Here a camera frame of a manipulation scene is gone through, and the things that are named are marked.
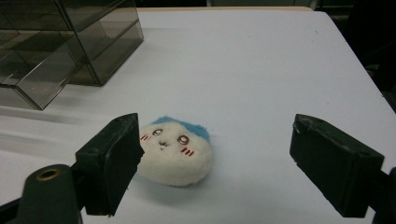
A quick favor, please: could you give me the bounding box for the smoky clear plastic drawer cabinet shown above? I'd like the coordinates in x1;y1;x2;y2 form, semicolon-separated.
0;0;145;88

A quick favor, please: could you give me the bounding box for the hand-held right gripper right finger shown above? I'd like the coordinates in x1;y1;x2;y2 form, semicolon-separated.
289;113;386;218

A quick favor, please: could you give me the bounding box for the white plush toy blue hair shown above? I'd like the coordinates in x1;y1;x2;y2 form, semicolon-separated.
136;116;215;188

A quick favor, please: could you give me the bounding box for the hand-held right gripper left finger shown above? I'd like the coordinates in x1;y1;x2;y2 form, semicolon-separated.
75;112;146;217

